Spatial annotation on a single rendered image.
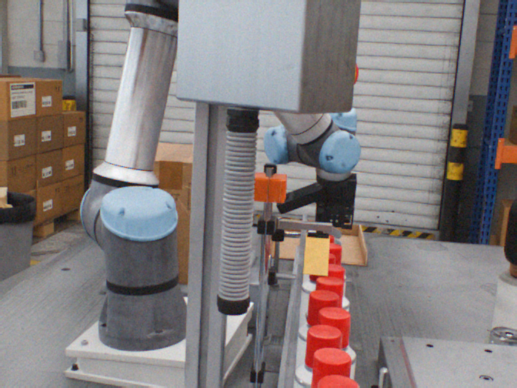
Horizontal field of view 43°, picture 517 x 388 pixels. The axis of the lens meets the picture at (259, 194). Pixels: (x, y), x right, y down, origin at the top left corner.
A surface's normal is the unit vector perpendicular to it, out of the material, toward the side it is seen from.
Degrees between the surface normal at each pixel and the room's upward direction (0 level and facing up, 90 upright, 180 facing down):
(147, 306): 73
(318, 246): 46
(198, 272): 90
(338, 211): 110
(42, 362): 0
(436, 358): 0
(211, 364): 90
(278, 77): 90
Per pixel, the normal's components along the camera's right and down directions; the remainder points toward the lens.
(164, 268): 0.71, 0.15
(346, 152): 0.44, 0.19
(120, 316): -0.37, -0.10
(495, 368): 0.06, -0.98
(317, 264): -0.03, -0.54
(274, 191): -0.09, 0.19
